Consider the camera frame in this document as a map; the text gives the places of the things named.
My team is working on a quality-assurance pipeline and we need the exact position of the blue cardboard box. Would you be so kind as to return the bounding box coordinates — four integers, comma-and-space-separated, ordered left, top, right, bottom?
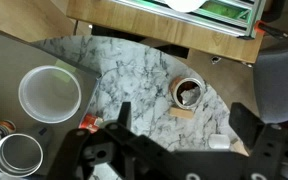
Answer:
0, 27, 102, 180

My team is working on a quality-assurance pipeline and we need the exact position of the grey office chair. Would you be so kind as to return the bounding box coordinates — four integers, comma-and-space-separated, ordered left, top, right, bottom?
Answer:
253, 43, 288, 125

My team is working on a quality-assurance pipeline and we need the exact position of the metal cup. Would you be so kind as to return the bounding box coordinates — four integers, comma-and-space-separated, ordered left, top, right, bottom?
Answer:
0, 133, 44, 178

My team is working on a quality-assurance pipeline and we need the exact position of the aluminium frame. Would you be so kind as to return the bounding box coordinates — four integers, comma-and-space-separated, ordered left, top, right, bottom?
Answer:
112, 0, 268, 40

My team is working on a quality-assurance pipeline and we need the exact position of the white round object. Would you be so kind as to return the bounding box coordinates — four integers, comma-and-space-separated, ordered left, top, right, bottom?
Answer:
166, 0, 208, 14

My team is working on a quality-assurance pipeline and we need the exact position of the small white cup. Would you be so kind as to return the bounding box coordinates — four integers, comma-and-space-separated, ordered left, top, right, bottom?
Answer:
207, 133, 232, 150

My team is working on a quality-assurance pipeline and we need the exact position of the small red packet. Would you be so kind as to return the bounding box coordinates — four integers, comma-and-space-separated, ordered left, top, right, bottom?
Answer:
78, 113, 104, 134

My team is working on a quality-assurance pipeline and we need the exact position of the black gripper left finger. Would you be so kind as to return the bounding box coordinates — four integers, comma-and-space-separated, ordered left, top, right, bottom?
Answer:
47, 101, 175, 180

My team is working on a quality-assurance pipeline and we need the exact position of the copper tin can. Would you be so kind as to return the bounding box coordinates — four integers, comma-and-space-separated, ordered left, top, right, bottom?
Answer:
168, 76, 205, 110

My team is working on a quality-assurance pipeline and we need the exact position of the orange black clamp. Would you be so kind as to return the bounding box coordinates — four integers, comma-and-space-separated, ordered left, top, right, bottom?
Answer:
253, 19, 288, 40

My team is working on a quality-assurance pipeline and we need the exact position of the small wooden block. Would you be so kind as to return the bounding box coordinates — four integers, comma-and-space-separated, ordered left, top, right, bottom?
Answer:
168, 105, 196, 120

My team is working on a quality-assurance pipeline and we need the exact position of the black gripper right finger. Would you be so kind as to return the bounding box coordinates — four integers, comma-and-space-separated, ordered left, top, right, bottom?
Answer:
229, 102, 288, 180

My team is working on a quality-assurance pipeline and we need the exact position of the green mat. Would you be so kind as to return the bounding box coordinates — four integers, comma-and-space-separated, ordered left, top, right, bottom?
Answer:
200, 1, 252, 21

